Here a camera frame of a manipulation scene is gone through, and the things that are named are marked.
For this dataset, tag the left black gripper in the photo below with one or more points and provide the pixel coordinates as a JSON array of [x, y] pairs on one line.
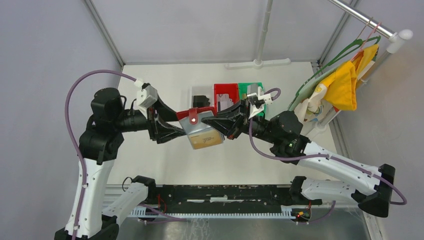
[[160, 130]]

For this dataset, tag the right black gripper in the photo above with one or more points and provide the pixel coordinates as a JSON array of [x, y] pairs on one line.
[[228, 121]]

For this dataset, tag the gold credit card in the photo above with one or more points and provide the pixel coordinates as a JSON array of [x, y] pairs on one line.
[[205, 138]]

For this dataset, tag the red leather card holder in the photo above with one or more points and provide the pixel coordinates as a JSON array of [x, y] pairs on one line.
[[191, 120]]

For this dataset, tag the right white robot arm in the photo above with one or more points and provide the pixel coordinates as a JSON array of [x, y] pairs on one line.
[[370, 187]]

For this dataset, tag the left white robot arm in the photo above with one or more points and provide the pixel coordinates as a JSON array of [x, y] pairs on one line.
[[98, 149]]

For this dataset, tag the white cards in red bin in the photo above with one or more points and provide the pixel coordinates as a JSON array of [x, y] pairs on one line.
[[223, 102]]

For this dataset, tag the red plastic bin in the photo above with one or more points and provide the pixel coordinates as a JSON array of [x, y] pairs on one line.
[[231, 88]]

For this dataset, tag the green plastic bin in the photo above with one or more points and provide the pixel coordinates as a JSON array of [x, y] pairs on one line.
[[243, 91]]

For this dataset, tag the clear plastic bin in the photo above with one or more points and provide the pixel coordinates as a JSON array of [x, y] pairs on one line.
[[207, 90]]

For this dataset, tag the black object in clear bin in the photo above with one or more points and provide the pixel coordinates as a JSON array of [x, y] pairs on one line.
[[200, 101]]

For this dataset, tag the white stand base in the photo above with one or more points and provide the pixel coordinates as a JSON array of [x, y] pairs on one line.
[[258, 62]]

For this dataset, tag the green clothes hanger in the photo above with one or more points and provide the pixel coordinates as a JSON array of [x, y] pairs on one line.
[[334, 59]]

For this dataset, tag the patterned white cloth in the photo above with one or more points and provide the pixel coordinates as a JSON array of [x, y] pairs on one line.
[[310, 107]]

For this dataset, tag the yellow cloth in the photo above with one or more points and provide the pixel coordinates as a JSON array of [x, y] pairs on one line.
[[342, 83]]

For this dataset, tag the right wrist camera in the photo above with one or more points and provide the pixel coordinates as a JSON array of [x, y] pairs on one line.
[[257, 100]]

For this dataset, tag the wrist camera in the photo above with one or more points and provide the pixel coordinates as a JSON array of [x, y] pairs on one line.
[[146, 97], [257, 100]]

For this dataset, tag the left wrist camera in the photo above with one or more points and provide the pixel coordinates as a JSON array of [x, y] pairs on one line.
[[146, 97]]

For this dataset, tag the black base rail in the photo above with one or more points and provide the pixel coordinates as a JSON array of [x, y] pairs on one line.
[[224, 199]]

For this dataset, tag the white cable duct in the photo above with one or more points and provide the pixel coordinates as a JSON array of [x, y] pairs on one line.
[[142, 212]]

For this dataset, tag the metal clothes rail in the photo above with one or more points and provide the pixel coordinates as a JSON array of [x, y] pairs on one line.
[[396, 39]]

